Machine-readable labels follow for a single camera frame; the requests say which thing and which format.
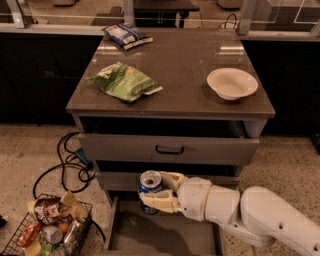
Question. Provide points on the blue white chip bag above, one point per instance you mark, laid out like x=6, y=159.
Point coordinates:
x=127, y=35

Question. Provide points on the brown snack bag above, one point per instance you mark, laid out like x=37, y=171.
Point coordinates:
x=54, y=210

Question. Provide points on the drawer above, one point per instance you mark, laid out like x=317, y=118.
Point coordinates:
x=178, y=141
x=134, y=233
x=124, y=176

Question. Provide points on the grey drawer cabinet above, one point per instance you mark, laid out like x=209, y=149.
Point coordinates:
x=180, y=60

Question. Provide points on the bottom drawer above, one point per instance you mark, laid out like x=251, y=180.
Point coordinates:
x=134, y=233

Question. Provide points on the middle drawer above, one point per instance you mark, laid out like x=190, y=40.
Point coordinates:
x=124, y=176

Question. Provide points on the red snack packet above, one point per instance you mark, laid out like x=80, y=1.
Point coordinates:
x=28, y=235

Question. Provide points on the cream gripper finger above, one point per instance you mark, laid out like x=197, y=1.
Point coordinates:
x=172, y=180
x=164, y=201

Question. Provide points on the silver can in basket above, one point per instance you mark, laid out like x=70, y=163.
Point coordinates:
x=52, y=234

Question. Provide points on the metallic can in basket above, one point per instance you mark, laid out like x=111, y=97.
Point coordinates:
x=74, y=230

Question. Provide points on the top drawer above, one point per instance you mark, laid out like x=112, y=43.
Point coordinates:
x=178, y=141

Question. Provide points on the white bowl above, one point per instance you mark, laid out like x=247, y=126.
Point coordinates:
x=231, y=83

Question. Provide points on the green chip bag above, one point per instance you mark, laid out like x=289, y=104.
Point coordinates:
x=125, y=82

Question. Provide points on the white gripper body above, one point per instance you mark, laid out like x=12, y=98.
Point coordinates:
x=193, y=199

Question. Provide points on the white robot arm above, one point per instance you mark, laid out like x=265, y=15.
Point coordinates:
x=256, y=216

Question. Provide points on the blue pepsi can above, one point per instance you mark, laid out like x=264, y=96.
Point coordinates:
x=149, y=182

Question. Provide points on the black wire basket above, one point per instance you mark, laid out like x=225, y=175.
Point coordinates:
x=40, y=247

